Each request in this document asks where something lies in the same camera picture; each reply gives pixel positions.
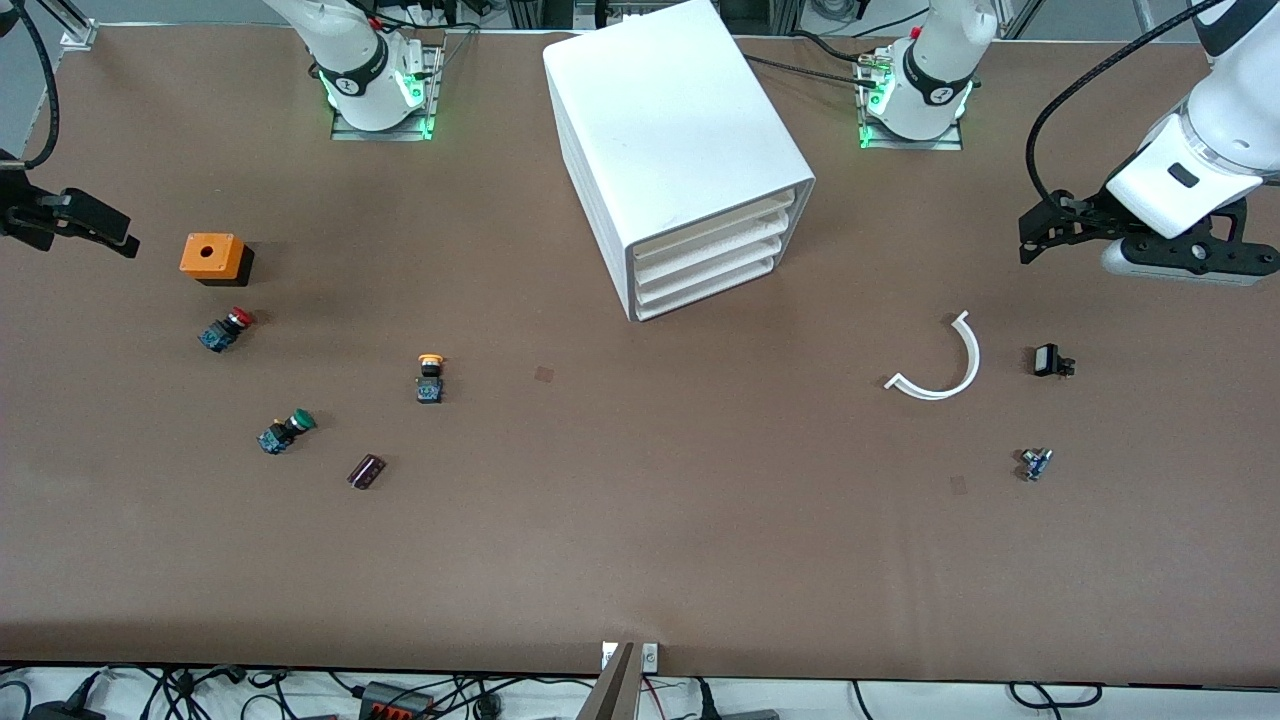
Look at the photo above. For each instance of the yellow push button switch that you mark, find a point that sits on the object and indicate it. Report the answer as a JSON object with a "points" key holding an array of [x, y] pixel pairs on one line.
{"points": [[430, 385]]}

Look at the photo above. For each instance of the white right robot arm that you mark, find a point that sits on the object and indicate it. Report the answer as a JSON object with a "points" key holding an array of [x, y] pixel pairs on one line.
{"points": [[360, 60]]}

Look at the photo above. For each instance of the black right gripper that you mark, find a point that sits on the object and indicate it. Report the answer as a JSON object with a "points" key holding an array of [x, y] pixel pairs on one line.
{"points": [[22, 209]]}

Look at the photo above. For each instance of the white cabinet drawer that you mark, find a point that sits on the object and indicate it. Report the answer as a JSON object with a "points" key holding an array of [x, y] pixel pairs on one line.
{"points": [[715, 228], [710, 255], [705, 275], [705, 293]]}

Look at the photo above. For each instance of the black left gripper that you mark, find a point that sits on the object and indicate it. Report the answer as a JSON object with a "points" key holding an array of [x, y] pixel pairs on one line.
{"points": [[1087, 217]]}

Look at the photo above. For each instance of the small black white-faced switch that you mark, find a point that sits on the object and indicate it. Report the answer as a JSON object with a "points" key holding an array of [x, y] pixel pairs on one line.
{"points": [[1047, 360]]}

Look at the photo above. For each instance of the aluminium frame corner bracket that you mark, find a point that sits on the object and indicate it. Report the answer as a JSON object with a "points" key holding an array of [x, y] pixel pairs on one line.
{"points": [[78, 35]]}

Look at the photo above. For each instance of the black power strip red switches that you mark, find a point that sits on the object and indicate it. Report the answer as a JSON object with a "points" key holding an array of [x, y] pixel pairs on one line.
{"points": [[395, 703]]}

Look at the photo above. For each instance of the black power adapter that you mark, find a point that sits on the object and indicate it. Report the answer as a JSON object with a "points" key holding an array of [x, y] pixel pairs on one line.
{"points": [[65, 712]]}

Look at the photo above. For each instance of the white curved plastic piece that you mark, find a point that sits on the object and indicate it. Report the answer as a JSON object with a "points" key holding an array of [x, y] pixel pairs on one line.
{"points": [[972, 360]]}

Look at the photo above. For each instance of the small blue electronic part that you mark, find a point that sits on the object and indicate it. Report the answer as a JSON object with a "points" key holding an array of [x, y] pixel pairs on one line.
{"points": [[1035, 464]]}

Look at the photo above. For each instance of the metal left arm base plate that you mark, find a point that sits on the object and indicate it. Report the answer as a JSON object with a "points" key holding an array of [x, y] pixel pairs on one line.
{"points": [[950, 143]]}

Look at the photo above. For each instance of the orange box with hole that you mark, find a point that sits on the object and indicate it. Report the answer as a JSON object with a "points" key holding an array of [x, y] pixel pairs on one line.
{"points": [[208, 255]]}

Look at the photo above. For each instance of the dark brown cylindrical capacitor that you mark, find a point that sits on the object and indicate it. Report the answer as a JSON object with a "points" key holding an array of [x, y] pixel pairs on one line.
{"points": [[366, 472]]}

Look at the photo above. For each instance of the white drawer cabinet shell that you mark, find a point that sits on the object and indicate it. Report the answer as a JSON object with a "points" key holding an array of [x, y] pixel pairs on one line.
{"points": [[670, 120]]}

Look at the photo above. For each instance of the green push button switch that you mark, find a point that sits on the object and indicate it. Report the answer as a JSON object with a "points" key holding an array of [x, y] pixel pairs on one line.
{"points": [[280, 433]]}

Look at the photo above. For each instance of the grey wedge-shaped post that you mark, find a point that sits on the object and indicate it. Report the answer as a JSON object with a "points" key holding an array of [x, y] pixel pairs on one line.
{"points": [[612, 695]]}

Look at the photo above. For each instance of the red push button switch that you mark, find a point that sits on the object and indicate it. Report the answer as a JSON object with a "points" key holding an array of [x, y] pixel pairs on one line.
{"points": [[222, 333]]}

